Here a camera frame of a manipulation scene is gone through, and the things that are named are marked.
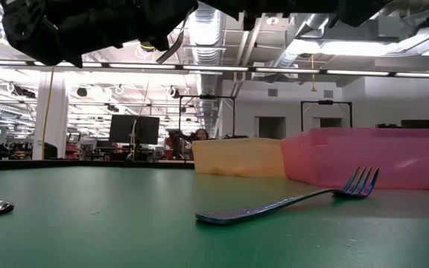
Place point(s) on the black ceiling device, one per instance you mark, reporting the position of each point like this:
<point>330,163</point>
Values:
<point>147,46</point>

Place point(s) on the silver ventilation duct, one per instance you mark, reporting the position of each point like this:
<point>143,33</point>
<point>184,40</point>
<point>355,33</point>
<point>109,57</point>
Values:
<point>300,37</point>
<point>207,56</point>

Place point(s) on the person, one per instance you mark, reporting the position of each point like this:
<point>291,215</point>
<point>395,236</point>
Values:
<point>200,134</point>

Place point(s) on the black wide monitor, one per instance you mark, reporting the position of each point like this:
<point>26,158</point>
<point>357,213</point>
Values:
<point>419,124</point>

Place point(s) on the white pillar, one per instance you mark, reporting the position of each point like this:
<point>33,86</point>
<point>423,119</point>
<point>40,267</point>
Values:
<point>56,119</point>

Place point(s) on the green table mat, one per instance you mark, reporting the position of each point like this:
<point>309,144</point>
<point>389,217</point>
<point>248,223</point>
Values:
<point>125,231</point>

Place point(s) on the iridescent blue fork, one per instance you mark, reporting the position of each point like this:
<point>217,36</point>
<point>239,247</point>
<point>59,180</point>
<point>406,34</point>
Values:
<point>274,205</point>
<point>174,46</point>

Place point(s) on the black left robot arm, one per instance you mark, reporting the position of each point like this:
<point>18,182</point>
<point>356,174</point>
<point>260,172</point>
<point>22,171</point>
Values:
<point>39,33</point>

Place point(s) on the black aluminium table frame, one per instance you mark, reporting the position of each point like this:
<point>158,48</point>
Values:
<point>69,164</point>

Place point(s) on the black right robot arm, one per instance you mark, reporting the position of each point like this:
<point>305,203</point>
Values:
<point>330,9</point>

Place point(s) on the black rig frame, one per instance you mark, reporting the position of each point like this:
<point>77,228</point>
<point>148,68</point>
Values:
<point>207,97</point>
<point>326,102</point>

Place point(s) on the pink plastic bin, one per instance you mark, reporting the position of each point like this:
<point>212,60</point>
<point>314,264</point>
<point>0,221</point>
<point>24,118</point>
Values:
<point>367,156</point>

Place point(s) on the overhead light bar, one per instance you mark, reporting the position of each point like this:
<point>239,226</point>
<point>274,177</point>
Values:
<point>214,68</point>

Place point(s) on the orange plastic bin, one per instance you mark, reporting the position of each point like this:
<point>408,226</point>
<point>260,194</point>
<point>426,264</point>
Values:
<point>237,156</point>

